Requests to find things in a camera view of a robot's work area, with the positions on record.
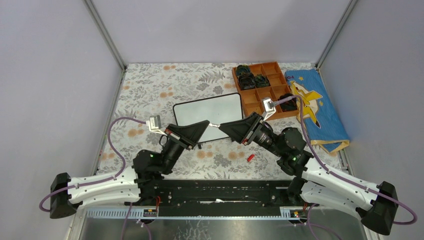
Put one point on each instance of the left electronics board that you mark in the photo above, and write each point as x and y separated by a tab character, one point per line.
150	212

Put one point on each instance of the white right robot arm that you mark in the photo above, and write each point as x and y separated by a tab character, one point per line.
317	183

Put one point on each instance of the black framed whiteboard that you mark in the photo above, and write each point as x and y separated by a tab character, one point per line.
217	110

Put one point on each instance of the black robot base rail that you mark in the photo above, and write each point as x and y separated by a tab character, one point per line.
217	198

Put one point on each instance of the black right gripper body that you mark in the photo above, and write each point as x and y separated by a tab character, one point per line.
257	124

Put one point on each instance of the black coiled band middle left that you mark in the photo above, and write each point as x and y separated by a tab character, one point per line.
246	81

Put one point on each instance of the blue cartoon cloth bag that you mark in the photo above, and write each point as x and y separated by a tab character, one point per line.
322	123

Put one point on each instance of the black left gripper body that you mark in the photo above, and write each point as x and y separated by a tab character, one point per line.
179	139

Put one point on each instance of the left aluminium frame post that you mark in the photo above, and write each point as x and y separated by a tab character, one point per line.
100	25

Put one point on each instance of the black coiled band front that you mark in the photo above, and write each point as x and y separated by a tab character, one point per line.
290	105

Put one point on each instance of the orange wooden compartment tray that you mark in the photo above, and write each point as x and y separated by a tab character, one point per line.
251	99

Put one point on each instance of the right electronics board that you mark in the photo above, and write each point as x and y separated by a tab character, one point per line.
298	213

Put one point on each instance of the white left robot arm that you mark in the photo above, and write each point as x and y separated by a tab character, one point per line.
68	194

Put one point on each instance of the electronics board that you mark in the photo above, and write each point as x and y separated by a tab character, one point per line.
150	212
298	213

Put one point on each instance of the red marker cap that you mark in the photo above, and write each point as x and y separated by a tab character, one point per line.
250	157

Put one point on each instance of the black coiled band back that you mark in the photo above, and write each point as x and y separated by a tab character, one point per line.
241	70

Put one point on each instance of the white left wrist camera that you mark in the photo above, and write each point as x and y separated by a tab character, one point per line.
155	125

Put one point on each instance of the aluminium frame post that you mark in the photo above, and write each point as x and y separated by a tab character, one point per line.
100	25
337	31

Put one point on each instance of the black coiled band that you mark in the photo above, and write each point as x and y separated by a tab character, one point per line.
241	70
290	105
261	81
246	81

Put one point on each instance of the floral table cloth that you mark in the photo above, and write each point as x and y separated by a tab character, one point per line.
153	89

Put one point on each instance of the black coiled band middle right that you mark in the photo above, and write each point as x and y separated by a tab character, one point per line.
261	81

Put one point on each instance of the right aluminium frame post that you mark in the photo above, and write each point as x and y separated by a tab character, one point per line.
337	31

